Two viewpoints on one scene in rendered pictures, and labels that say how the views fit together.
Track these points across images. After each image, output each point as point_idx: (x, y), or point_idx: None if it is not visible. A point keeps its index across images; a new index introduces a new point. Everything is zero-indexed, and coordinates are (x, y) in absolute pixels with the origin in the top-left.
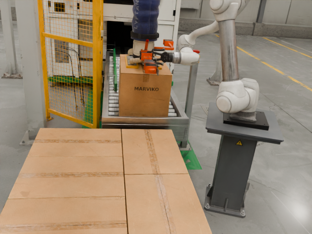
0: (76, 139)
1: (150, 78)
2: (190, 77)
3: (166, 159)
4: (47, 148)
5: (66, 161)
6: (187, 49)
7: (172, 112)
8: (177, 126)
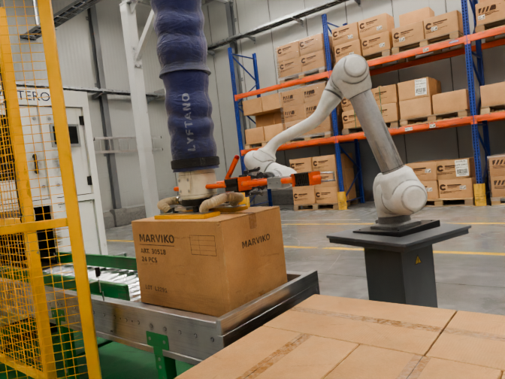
0: (245, 373)
1: (258, 219)
2: None
3: (404, 314)
4: None
5: None
6: (279, 165)
7: None
8: (309, 289)
